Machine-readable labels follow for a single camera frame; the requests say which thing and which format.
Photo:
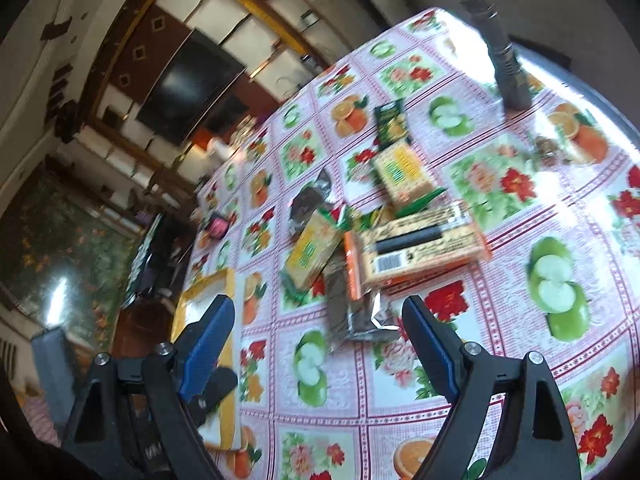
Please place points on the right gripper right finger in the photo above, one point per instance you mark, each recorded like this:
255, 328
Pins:
446, 361

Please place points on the dark green snack packet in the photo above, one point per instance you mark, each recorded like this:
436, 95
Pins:
391, 124

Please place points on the dark foil snack bag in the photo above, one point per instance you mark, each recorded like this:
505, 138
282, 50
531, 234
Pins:
310, 198

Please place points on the silver foil snack bag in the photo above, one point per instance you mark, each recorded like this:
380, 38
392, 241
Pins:
368, 319

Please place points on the clear nut candy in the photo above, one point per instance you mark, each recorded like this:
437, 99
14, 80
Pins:
546, 151

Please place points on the yellow green cracker pack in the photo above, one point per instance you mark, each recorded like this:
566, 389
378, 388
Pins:
405, 178

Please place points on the grey metal flashlight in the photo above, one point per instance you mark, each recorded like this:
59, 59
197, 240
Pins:
510, 77

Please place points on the black piano table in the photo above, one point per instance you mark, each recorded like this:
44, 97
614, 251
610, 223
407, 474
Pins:
159, 267

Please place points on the large orange cracker pack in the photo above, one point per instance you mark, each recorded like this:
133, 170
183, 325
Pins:
417, 246

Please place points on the black television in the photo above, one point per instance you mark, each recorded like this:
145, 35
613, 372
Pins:
194, 79

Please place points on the floral fruit tablecloth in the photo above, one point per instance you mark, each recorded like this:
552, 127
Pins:
560, 291

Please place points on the yellow rimmed white tray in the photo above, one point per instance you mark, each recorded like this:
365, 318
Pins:
217, 408

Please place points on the flower landscape painting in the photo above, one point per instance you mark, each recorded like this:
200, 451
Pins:
62, 265

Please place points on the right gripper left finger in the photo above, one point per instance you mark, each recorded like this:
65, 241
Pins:
199, 347

